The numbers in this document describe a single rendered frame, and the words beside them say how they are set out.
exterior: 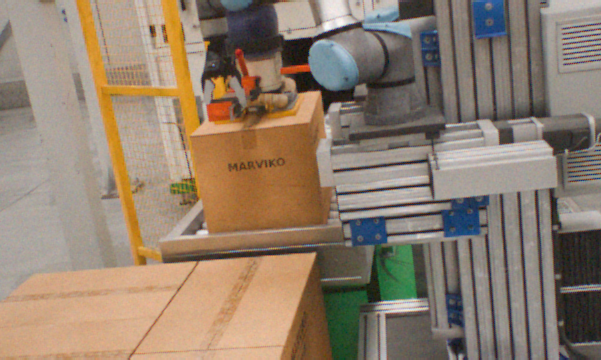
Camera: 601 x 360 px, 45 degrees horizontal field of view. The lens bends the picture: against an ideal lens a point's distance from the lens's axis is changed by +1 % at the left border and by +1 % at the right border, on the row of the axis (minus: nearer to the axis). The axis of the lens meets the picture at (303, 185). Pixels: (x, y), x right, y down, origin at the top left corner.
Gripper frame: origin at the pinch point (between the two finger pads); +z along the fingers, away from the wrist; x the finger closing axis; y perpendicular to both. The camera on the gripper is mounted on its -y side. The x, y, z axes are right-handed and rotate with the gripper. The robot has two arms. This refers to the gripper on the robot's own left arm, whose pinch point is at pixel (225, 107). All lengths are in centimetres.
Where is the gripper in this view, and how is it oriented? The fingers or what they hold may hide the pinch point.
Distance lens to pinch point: 207.3
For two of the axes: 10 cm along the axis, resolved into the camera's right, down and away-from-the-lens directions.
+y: 0.8, -2.9, 9.5
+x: -9.9, 1.1, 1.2
